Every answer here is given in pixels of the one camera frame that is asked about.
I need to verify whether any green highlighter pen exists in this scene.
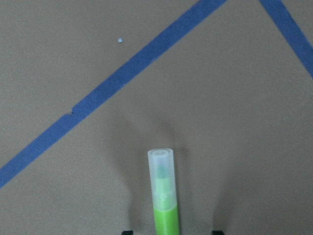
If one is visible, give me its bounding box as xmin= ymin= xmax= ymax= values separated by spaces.
xmin=148 ymin=148 xmax=179 ymax=235

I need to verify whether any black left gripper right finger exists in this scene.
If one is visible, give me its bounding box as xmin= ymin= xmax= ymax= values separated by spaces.
xmin=211 ymin=231 xmax=224 ymax=235

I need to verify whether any brown paper table mat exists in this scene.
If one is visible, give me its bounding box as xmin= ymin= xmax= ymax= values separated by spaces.
xmin=0 ymin=0 xmax=313 ymax=235

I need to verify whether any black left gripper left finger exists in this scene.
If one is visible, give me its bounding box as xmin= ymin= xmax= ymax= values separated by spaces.
xmin=122 ymin=231 xmax=133 ymax=235

